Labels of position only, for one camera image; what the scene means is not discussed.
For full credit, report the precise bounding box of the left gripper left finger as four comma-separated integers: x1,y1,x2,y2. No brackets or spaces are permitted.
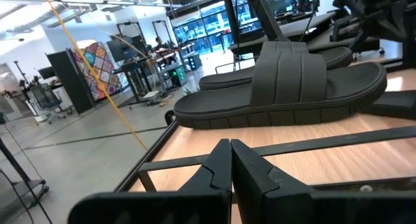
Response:
67,138,233,224

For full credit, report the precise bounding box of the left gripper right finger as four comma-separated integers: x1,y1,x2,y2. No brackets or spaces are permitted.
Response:
230,138,416,224

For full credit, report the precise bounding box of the computer with green light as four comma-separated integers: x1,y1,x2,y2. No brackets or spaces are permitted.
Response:
166,66,189,89

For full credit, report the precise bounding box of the black standing desk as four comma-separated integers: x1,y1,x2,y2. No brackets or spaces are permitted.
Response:
112,56,154,108

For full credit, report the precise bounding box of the colourful patchwork panel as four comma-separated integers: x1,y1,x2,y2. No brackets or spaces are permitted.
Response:
69,41,129,102

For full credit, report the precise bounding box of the black partition panel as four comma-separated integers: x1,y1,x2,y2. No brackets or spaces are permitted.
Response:
45,49,97,116

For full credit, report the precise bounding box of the person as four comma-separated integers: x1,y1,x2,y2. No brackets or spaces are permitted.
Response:
151,36,167,52

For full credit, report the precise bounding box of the black rolling stand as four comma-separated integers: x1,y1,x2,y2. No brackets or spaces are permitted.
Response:
0,136,50,224

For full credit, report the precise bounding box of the black monitor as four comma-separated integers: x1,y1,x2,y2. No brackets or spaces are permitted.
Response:
106,35,140,64

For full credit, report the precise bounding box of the grey office chair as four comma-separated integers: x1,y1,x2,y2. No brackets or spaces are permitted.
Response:
30,83,74,125

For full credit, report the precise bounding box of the wooden shelf with black frame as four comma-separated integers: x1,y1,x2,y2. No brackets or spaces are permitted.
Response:
113,66,416,224

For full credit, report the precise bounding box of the yellow cable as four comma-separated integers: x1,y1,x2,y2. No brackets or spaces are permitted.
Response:
41,0,149,151

